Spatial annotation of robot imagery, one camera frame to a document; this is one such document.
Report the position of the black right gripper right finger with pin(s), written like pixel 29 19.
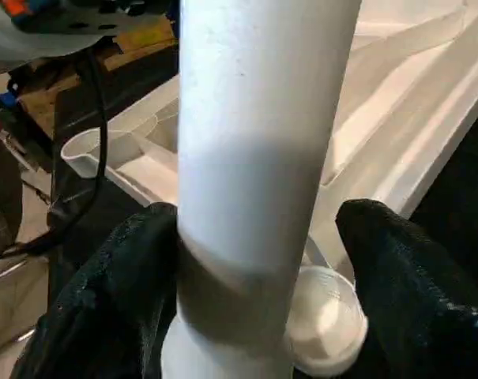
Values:
pixel 420 284

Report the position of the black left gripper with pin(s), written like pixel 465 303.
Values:
pixel 29 13

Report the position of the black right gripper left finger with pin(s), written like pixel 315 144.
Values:
pixel 104 296

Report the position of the white plastic table top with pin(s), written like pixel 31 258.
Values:
pixel 400 98

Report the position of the white plastic table leg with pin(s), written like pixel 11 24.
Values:
pixel 254 118

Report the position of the black mat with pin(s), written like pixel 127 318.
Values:
pixel 460 189

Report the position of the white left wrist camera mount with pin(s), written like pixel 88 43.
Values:
pixel 45 47

